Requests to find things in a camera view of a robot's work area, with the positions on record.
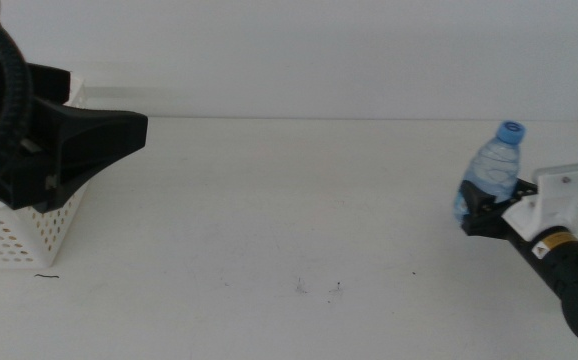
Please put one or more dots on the small black curly thread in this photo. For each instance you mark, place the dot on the small black curly thread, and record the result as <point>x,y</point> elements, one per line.
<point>46,275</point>

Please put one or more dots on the white perforated plastic basket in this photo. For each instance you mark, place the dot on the white perforated plastic basket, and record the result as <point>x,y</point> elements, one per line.
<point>44,250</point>

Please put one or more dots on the clear water bottle blue cap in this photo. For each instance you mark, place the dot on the clear water bottle blue cap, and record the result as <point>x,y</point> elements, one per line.
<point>494,160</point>

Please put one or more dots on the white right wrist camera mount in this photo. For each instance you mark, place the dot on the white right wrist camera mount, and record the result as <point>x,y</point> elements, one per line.
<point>554,205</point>

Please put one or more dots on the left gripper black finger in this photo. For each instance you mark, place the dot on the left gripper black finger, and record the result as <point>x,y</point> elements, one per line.
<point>99,135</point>
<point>49,85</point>

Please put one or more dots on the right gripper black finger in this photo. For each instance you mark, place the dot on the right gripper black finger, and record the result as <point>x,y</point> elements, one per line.
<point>474,200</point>
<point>525,190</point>

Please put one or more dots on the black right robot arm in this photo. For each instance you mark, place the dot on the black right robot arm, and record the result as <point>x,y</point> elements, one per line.
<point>569,280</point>

